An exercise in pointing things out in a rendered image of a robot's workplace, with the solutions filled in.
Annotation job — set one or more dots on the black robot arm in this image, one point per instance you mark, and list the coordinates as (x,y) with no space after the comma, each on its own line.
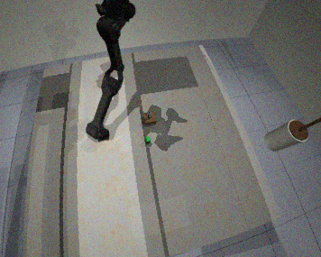
(109,27)

